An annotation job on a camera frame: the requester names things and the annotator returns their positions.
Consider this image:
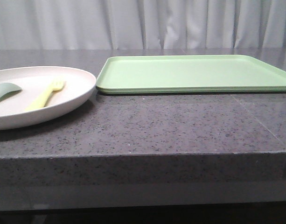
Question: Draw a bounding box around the white round plate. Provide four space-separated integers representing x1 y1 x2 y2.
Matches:
0 66 96 130

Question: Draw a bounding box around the light green tray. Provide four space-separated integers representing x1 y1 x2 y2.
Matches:
96 55 286 94

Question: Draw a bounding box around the white curtain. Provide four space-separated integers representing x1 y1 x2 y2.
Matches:
0 0 286 50

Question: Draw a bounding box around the green plastic spoon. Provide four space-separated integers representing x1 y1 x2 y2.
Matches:
0 83 22 102

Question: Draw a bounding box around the yellow plastic fork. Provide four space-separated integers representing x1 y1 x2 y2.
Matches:
24 79 65 112

